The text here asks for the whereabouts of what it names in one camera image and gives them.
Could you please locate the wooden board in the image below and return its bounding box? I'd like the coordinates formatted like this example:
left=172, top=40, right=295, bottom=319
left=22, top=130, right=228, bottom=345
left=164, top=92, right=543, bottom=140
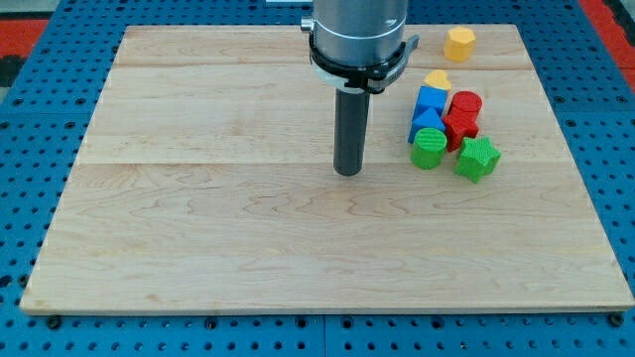
left=21, top=25, right=634, bottom=315

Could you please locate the blue cube block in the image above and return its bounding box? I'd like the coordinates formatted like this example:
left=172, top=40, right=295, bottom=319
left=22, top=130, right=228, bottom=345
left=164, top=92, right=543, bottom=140
left=413, top=86, right=447, bottom=119

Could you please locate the blue triangle block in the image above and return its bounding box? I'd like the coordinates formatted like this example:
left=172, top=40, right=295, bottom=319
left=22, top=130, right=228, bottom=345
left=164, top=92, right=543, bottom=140
left=408, top=108, right=445, bottom=144

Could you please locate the green star block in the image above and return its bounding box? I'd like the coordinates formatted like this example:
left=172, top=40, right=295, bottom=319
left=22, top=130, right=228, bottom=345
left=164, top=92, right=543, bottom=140
left=454, top=137, right=502, bottom=183

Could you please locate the green circle block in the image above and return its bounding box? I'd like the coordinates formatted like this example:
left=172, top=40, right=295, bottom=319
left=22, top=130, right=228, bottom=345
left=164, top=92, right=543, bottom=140
left=411, top=128, right=447, bottom=170

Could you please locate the yellow heart block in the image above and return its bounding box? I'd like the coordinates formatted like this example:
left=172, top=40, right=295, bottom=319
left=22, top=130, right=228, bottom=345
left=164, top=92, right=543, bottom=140
left=424, top=69, right=452, bottom=91

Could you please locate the red star block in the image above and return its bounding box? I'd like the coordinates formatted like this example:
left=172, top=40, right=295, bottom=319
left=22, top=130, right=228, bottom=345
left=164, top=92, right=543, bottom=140
left=443, top=111, right=479, bottom=152

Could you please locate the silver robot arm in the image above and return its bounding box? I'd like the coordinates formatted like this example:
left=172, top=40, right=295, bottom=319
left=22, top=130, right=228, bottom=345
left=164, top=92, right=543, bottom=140
left=301, top=0, right=420, bottom=94

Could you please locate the red circle block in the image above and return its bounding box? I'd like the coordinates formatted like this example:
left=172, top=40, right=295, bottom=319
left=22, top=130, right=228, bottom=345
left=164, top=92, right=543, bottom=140
left=447, top=90, right=483, bottom=121

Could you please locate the yellow hexagon block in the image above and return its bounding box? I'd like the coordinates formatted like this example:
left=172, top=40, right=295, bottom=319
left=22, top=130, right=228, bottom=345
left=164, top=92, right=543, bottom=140
left=444, top=26, right=476, bottom=62

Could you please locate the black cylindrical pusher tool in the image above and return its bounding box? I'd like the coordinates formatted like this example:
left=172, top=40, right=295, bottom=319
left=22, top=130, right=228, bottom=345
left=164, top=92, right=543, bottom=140
left=333, top=89, right=370, bottom=177

